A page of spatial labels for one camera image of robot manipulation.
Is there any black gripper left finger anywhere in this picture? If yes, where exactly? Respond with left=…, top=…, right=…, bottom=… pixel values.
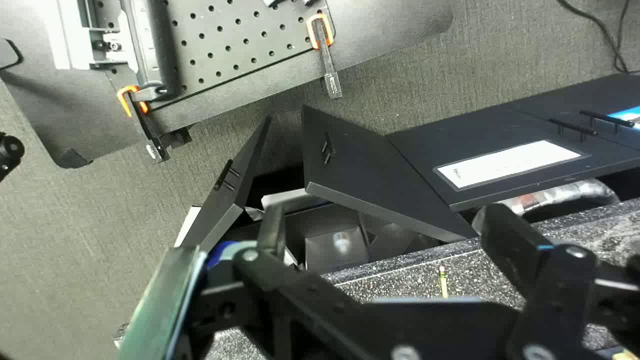
left=233, top=249, right=517, bottom=360

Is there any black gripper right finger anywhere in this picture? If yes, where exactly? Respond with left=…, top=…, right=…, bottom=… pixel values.
left=478, top=203, right=640, bottom=360

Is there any black left cabinet door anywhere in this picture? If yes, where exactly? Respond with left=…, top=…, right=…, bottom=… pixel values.
left=182, top=117, right=271, bottom=251

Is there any black cabinet door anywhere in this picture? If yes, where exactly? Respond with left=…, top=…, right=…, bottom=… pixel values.
left=182, top=117, right=271, bottom=251
left=302, top=105, right=474, bottom=242

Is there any black right cabinet door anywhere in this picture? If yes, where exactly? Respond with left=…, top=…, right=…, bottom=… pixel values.
left=302, top=105, right=474, bottom=242

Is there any black cabinet top panel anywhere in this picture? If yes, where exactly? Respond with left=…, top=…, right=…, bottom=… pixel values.
left=389, top=75, right=640, bottom=210

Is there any white label sticker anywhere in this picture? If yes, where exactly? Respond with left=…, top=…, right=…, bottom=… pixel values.
left=436, top=140, right=580, bottom=190

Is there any grey perforated metal board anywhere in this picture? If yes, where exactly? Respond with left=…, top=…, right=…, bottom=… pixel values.
left=135, top=0, right=330, bottom=112

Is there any green metal bracket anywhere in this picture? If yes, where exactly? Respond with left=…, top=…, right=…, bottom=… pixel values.
left=117, top=246, right=206, bottom=360

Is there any black cable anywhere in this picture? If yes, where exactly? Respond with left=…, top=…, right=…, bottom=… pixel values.
left=557, top=0, right=632, bottom=75

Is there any grey aluminium rail mount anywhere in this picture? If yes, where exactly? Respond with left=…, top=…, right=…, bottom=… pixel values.
left=43, top=0, right=175, bottom=92

